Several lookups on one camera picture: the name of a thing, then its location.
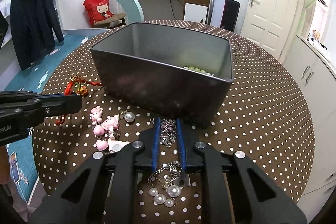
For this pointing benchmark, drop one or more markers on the white low cabinet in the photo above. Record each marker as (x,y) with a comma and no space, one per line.
(315,76)

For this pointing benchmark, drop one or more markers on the wooden chair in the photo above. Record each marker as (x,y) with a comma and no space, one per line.
(114,21)

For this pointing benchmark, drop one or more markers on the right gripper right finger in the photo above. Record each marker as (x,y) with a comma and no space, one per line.
(234,188)

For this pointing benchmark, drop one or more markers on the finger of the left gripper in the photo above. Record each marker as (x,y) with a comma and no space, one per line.
(58,104)

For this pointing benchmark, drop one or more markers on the red knot tassel charm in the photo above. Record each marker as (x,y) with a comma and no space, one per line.
(77,85)

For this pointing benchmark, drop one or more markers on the black and white suitcase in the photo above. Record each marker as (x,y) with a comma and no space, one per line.
(225,14)

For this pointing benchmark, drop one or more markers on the grey metal tin box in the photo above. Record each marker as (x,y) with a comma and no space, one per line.
(173,71)

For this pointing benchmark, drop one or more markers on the white room door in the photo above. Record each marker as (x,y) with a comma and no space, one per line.
(268,24)

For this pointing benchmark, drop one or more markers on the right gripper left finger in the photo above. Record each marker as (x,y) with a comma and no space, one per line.
(101,190)

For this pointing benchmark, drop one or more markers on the pink charm keychain cluster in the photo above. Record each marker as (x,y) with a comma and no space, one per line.
(106,131)

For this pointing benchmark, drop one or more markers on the white door small cabinet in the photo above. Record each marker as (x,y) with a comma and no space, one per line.
(196,10)

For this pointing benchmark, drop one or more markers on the red cat print bag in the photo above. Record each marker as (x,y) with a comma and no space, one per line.
(98,10)

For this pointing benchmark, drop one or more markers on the dark hanging jacket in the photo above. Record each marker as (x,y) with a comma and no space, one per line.
(35,29)

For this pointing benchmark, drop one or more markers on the brown polka dot tablecloth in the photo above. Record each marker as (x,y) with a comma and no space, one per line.
(183,123)

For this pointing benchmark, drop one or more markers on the single pearl earring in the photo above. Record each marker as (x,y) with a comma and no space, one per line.
(128,116)

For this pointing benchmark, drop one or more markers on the blue candy pattern bedspread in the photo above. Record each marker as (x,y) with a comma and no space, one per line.
(45,151)

